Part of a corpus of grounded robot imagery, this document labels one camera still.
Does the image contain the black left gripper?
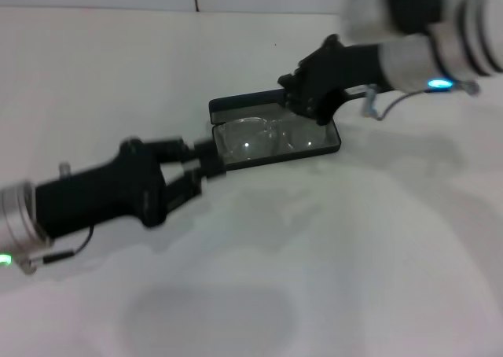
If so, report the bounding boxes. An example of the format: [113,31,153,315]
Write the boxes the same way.
[34,136,229,241]

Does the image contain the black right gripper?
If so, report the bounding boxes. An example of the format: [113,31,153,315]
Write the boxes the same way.
[276,33,389,127]

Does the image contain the clear white glasses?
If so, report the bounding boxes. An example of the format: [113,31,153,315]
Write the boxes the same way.
[217,114,328,162]

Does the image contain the black glasses case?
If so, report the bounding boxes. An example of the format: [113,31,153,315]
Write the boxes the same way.
[207,89,341,173]

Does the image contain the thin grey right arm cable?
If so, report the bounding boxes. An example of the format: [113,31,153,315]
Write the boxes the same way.
[373,79,481,122]

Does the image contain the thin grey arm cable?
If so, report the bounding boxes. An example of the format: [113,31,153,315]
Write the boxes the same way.
[19,226,96,276]
[373,79,481,122]

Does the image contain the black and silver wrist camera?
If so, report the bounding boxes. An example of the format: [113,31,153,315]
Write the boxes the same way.
[340,0,461,40]

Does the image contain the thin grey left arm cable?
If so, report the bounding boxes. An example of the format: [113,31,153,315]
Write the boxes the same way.
[19,226,96,276]

